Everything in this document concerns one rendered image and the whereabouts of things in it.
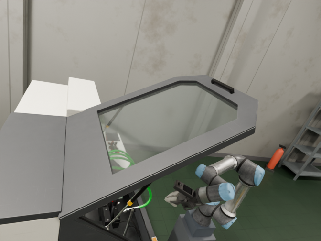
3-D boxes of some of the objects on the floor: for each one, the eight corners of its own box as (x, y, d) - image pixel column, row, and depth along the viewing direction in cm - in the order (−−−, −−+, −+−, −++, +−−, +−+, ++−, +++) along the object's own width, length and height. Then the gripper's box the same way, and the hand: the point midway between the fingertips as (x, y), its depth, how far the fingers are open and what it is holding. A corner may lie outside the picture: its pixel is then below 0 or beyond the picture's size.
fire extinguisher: (268, 165, 485) (282, 143, 459) (277, 173, 460) (293, 150, 434) (260, 165, 475) (273, 142, 449) (269, 173, 450) (283, 149, 424)
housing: (42, 375, 120) (61, 211, 63) (-17, 402, 107) (-60, 225, 50) (57, 199, 232) (68, 82, 175) (29, 202, 219) (31, 76, 162)
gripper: (204, 210, 92) (168, 213, 103) (206, 194, 99) (172, 199, 110) (196, 198, 89) (160, 203, 100) (198, 183, 97) (165, 190, 107)
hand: (165, 198), depth 103 cm, fingers closed
